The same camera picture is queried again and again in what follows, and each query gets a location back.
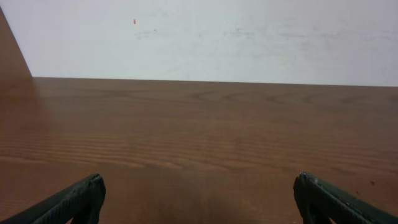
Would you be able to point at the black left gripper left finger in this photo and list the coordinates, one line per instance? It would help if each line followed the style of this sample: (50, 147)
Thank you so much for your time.
(79, 203)

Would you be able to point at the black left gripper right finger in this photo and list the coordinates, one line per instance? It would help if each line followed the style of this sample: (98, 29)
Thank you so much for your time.
(320, 202)

